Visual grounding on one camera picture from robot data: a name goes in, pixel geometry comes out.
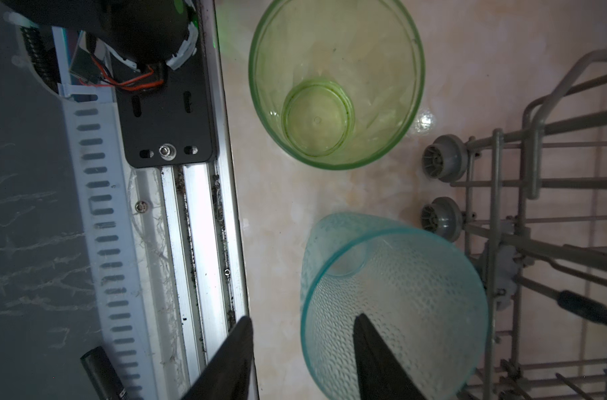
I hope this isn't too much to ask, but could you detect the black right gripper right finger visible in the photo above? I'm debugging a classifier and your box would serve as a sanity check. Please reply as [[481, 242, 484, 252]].
[[353, 313, 425, 400]]

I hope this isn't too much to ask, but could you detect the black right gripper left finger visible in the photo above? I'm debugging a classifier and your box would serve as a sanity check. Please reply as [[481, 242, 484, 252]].
[[182, 316, 253, 400]]

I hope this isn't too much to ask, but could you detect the teal plastic cup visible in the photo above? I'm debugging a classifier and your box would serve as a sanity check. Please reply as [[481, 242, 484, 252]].
[[300, 213, 489, 399]]

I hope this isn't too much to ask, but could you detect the green transparent glass cup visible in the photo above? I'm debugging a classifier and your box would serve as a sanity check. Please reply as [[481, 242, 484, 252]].
[[248, 1, 425, 170]]

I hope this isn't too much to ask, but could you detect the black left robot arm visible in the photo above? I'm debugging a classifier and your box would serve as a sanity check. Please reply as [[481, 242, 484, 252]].
[[4, 0, 198, 70]]

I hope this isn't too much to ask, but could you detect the black marker pen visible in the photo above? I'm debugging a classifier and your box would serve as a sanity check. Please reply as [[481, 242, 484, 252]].
[[80, 346, 129, 400]]

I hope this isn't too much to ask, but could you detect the grey wire dish rack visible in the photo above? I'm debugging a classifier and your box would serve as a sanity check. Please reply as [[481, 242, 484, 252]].
[[420, 49, 607, 399]]

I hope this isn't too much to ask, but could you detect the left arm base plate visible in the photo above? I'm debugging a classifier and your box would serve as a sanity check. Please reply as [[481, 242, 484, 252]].
[[114, 49, 219, 169]]

